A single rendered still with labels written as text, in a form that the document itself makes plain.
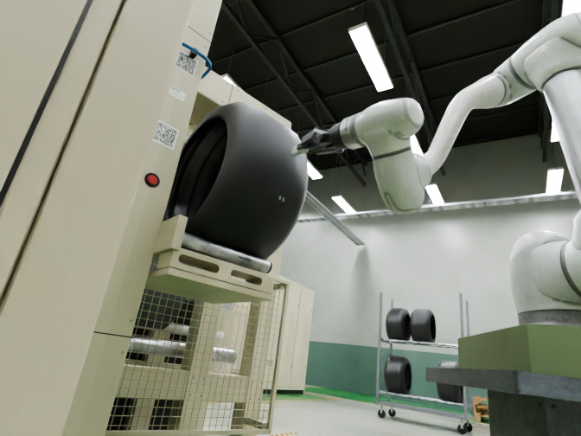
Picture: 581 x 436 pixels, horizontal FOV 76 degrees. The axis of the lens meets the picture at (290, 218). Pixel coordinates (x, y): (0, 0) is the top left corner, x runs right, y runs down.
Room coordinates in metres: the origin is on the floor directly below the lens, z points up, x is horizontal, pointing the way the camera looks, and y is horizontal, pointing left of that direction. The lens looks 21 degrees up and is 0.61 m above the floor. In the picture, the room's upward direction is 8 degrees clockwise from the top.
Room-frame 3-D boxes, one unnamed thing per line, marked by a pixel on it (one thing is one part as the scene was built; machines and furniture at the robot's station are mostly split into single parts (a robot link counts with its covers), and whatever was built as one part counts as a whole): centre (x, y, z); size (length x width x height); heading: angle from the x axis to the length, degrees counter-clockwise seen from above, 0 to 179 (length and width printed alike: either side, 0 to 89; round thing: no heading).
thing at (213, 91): (1.54, 0.37, 1.71); 0.61 x 0.25 x 0.15; 129
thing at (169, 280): (1.23, 0.28, 0.80); 0.37 x 0.36 x 0.02; 39
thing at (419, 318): (6.19, -2.41, 0.96); 1.30 x 0.62 x 1.92; 55
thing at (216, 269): (1.12, 0.19, 0.84); 0.36 x 0.09 x 0.06; 129
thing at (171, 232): (1.12, 0.42, 0.90); 0.40 x 0.03 x 0.10; 39
